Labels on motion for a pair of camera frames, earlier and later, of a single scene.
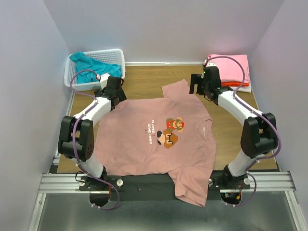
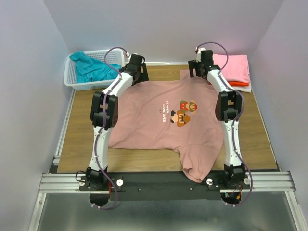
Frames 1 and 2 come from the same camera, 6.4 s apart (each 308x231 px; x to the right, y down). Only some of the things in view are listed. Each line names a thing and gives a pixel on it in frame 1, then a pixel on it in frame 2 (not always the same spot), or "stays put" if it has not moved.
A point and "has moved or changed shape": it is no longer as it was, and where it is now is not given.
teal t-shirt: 83,63 stays put
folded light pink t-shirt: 230,70 stays put
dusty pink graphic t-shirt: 171,136 has moved or changed shape
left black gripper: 121,95 -> 143,76
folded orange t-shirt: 234,84 stays put
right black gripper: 196,79 -> 192,64
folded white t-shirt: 244,88 stays put
